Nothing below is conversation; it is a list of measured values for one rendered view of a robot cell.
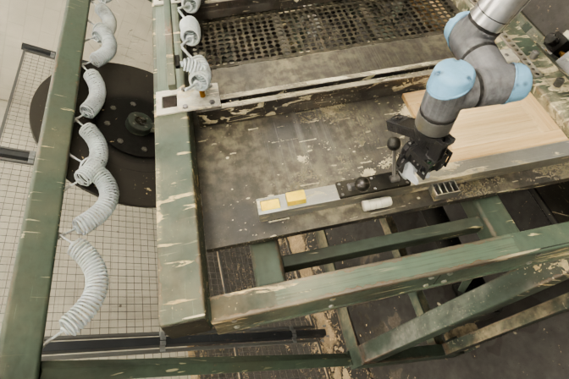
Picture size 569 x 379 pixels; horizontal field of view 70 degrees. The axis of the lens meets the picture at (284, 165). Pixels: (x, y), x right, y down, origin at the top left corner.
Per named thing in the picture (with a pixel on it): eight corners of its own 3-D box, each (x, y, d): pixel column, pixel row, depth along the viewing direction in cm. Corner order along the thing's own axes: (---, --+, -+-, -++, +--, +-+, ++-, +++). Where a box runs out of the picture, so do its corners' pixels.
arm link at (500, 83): (515, 40, 79) (461, 47, 78) (543, 81, 73) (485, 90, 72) (497, 69, 86) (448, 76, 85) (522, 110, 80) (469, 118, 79)
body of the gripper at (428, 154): (421, 182, 91) (436, 149, 82) (395, 156, 96) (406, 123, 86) (446, 167, 94) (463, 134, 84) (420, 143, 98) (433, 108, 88)
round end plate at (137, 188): (236, 211, 170) (12, 182, 128) (230, 218, 174) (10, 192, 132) (216, 84, 217) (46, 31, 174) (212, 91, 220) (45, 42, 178)
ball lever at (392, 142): (404, 184, 109) (404, 138, 104) (390, 186, 109) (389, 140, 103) (398, 178, 113) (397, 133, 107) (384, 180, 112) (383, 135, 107)
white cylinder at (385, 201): (363, 213, 110) (391, 208, 111) (365, 208, 107) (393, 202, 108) (360, 204, 111) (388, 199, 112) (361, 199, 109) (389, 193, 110)
